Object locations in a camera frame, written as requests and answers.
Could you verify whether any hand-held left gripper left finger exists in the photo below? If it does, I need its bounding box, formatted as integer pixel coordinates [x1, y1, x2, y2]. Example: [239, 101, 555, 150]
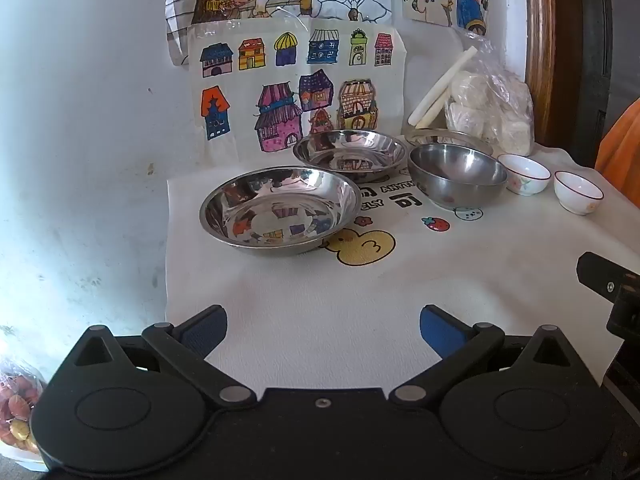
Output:
[75, 305, 256, 409]

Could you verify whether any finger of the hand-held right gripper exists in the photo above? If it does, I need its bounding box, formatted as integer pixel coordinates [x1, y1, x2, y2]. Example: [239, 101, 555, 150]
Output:
[577, 252, 640, 336]

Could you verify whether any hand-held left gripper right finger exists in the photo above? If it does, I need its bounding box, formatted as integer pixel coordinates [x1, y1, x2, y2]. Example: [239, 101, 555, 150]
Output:
[390, 305, 573, 408]

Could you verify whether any small white red-rimmed bowl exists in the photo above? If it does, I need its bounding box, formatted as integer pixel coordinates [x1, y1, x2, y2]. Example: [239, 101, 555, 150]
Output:
[497, 153, 552, 196]
[553, 170, 605, 216]

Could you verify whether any large shallow steel plate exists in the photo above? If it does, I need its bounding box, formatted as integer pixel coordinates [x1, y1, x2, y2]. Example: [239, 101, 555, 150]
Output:
[199, 167, 362, 257]
[293, 129, 410, 184]

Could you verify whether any deep steel bowl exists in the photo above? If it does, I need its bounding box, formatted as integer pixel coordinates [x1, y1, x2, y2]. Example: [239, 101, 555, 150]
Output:
[407, 143, 509, 210]

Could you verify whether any white printed tablecloth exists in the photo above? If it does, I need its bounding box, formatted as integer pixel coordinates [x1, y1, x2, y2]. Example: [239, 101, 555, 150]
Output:
[164, 134, 640, 401]

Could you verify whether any orange cloth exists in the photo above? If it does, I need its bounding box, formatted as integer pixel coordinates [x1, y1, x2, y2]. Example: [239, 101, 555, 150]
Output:
[594, 109, 640, 192]

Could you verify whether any flat steel plate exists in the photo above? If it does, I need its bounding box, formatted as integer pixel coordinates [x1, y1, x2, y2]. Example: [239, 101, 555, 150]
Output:
[404, 129, 495, 157]

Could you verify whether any bag of red gold candies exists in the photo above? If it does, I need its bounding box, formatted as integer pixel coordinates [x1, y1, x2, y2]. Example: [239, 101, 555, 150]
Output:
[0, 357, 48, 467]

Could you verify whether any clear bag of white buns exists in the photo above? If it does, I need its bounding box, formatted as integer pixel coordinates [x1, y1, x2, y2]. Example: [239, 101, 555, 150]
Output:
[444, 29, 536, 157]

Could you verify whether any cream stick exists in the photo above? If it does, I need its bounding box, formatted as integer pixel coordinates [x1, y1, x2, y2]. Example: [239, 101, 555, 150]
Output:
[415, 87, 453, 130]

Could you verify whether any white stick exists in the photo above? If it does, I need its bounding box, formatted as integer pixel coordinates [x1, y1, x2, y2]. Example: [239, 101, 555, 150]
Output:
[407, 46, 479, 127]

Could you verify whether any coloured houses drawing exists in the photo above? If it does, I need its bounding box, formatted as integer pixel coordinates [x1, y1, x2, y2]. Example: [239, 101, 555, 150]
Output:
[187, 16, 407, 165]

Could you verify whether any brown wooden frame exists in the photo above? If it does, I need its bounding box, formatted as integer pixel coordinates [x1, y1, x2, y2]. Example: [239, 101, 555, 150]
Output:
[522, 0, 557, 147]

